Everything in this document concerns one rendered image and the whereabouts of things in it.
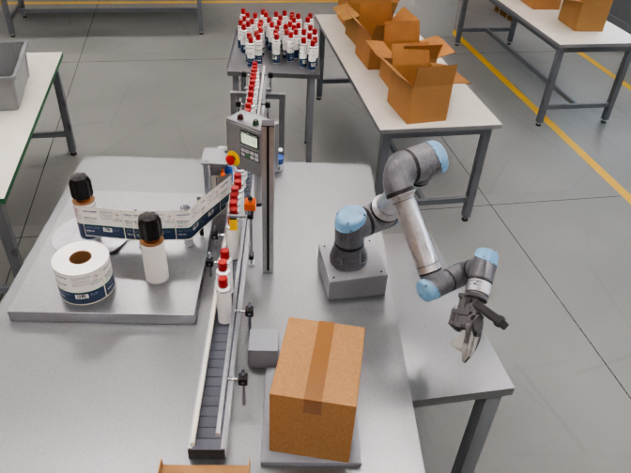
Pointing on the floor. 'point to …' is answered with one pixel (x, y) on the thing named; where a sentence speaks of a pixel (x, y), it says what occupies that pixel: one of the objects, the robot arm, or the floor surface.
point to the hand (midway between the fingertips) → (467, 358)
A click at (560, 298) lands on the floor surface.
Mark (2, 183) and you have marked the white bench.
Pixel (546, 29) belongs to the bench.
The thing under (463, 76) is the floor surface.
